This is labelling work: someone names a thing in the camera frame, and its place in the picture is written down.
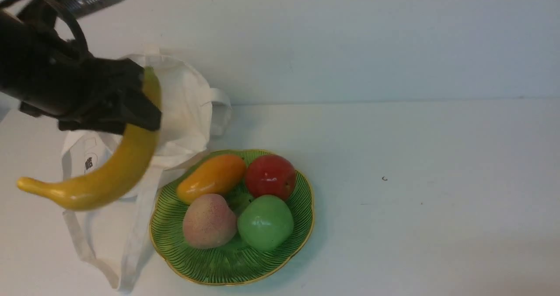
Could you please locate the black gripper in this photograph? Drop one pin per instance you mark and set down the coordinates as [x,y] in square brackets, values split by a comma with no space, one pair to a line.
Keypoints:
[87,94]

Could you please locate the yellow banana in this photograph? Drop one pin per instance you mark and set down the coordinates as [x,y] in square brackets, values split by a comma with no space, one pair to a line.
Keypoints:
[120,174]

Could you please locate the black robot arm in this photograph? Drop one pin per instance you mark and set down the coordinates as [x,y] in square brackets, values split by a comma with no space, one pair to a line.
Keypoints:
[20,40]

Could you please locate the white cloth tote bag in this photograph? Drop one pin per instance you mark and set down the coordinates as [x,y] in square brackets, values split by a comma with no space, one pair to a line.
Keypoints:
[192,113]

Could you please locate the orange mango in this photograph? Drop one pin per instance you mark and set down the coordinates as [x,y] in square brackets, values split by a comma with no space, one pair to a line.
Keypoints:
[217,175]

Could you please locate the pink peach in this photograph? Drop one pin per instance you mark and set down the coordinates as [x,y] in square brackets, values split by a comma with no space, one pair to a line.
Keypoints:
[209,222]

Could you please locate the red apple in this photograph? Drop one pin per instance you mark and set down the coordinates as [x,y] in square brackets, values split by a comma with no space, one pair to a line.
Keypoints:
[271,175]

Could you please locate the green apple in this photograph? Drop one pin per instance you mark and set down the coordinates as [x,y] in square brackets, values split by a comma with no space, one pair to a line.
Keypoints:
[265,223]

